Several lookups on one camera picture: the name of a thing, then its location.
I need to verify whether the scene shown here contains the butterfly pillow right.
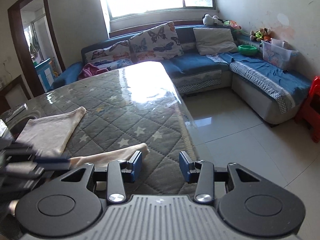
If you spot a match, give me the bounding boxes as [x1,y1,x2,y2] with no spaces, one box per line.
[129,22,184,62]

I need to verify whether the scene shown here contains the grey remote control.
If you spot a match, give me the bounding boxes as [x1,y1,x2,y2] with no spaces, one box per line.
[5,103,28,122]

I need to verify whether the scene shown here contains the clear plastic storage box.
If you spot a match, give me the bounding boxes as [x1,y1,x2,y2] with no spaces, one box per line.
[261,41,299,70]

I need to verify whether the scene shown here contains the butterfly pillow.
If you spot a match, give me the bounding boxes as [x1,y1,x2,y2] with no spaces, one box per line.
[85,40,133,70]
[129,22,184,62]

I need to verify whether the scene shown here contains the cream beige garment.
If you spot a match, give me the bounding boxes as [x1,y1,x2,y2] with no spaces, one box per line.
[16,107,149,167]

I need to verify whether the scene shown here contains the red plastic stool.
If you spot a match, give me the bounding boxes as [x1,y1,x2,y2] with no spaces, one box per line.
[295,76,320,143]

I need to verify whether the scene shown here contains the colourful plush toys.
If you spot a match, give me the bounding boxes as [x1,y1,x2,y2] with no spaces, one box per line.
[249,28,271,42]

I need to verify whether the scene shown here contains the round black induction cooktop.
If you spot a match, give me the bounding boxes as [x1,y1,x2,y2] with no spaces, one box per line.
[1,110,41,140]

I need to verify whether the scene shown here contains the butterfly pillow left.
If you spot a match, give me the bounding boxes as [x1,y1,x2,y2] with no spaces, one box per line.
[85,40,133,70]

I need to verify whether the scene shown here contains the blue cabinet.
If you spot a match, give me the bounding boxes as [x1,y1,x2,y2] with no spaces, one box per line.
[35,58,55,92]

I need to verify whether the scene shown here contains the grey cushion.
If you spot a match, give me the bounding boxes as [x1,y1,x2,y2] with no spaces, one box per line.
[193,28,238,55]

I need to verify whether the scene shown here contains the pink magenta cloth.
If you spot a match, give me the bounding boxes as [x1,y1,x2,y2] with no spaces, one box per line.
[78,63,108,80]

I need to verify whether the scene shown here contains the green plastic bowl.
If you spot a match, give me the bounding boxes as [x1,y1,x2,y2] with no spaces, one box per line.
[238,44,258,56]

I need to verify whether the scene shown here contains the white black plush toy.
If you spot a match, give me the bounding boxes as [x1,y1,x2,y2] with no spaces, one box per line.
[202,14,224,26]

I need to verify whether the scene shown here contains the blue sectional sofa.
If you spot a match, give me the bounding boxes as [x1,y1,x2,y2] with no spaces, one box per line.
[52,25,311,125]

